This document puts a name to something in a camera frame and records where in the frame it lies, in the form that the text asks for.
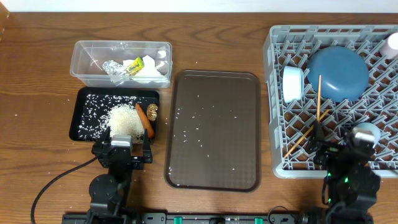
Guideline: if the clear plastic bin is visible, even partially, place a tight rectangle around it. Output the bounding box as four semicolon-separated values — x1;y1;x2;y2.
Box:
70;40;173;88

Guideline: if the small pink cup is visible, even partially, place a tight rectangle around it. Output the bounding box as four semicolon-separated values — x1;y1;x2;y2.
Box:
379;32;398;60

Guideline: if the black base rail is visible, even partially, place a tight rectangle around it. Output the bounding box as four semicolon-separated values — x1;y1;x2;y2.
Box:
62;213;373;224

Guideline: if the black plastic tray bin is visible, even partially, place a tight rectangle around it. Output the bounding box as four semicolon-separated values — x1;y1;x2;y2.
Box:
69;87;159;141

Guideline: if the orange carrot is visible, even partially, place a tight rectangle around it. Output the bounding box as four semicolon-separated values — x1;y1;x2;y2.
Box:
135;103;155;139

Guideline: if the brown serving tray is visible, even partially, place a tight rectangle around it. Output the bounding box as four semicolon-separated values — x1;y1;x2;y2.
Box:
164;70;261;192

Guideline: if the dark blue plate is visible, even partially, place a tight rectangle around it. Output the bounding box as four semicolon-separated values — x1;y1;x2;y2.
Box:
307;46;369;103

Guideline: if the brown mushroom food scrap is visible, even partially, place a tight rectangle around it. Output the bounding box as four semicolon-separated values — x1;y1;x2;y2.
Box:
146;103;158;121

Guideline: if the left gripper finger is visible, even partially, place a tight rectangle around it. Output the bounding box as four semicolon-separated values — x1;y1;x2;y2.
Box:
142;129;153;164
101;127;111;148

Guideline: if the white napkin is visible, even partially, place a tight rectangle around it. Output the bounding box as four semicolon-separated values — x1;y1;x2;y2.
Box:
123;55;166;83

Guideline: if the foil wrapper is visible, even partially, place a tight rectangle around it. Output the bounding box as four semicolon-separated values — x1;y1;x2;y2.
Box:
102;60;129;86

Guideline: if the light blue rice bowl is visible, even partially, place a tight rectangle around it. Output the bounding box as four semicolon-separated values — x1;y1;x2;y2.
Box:
282;66;304;103

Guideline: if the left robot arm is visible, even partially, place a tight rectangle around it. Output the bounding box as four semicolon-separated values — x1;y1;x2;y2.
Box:
87;128;152;223

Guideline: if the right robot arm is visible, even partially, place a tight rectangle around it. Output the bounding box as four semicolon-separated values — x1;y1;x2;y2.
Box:
300;121;381;223

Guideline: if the yellow green snack packet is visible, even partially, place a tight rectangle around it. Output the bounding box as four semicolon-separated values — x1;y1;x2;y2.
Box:
126;57;144;75

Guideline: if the cooked white rice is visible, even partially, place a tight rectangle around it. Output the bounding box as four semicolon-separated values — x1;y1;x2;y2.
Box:
77;94;144;144

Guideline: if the small blue cup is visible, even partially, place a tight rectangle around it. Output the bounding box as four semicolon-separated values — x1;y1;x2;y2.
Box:
356;123;381;147

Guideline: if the grey dishwasher rack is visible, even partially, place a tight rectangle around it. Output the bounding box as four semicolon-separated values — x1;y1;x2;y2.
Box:
262;25;397;179

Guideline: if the wooden chopstick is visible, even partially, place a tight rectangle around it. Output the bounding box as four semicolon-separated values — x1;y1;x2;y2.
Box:
284;109;330;159
317;75;322;122

